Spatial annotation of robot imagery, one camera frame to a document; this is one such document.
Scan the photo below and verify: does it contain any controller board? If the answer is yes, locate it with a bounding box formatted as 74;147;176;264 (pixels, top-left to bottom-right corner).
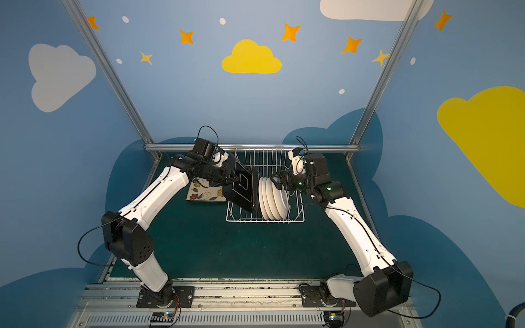
148;312;176;327
323;312;345;328

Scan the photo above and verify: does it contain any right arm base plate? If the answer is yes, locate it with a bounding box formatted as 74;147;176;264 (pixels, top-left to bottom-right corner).
297;284;357;308

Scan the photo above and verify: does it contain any white round plate leftmost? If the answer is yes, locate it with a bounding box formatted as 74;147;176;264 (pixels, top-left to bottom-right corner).
258;177;269;220

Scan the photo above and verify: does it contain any left aluminium frame post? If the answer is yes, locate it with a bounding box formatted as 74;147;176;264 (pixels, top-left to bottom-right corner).
61;0;163;161

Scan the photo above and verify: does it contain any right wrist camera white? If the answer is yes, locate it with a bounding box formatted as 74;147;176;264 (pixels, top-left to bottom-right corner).
288;147;306;175

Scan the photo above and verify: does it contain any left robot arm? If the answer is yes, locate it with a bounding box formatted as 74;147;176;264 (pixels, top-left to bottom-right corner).
101;138;237;294

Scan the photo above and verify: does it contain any left controller board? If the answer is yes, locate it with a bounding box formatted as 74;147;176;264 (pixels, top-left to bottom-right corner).
148;312;176;327

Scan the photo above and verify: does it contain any white round plate rightmost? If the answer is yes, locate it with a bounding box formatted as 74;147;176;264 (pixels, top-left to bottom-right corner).
276;189;289;219

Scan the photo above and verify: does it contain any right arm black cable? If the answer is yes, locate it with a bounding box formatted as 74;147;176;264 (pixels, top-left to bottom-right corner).
385;270;442;320

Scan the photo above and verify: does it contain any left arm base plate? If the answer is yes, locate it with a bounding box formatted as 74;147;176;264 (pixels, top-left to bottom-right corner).
136;285;195;309

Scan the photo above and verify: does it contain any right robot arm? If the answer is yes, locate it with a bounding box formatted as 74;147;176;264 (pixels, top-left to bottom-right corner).
272;148;414;317

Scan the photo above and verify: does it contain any front aluminium rail bed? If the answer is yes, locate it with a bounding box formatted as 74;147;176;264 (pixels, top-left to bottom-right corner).
68;278;422;327

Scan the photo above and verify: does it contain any black square floral plate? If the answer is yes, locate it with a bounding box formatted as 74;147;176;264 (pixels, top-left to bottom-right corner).
186;179;226;202
223;161;254;212

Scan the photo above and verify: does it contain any right controller board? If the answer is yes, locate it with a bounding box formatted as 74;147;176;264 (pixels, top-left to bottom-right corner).
323;312;345;328

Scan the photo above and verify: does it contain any aluminium frame post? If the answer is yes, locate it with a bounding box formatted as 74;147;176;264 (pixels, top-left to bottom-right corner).
345;0;427;165
61;0;163;161

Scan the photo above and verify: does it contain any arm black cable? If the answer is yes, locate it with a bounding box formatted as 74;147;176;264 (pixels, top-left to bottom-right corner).
385;270;442;320
77;223;124;268

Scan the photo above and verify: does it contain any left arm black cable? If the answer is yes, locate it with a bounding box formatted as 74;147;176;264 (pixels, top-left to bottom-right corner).
77;223;124;268

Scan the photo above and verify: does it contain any white wire dish rack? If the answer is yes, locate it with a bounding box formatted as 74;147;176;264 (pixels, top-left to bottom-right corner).
226;148;305;224

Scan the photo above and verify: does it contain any right aluminium frame post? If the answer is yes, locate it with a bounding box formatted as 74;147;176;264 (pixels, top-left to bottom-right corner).
345;0;427;165

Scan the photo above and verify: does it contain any white round plate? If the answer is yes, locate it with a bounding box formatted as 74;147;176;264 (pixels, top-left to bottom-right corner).
269;179;282;220
276;189;289;219
258;177;269;220
264;178;276;220

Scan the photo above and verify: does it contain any aluminium rear frame rail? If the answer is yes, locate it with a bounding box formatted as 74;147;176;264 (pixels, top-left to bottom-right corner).
144;143;360;153

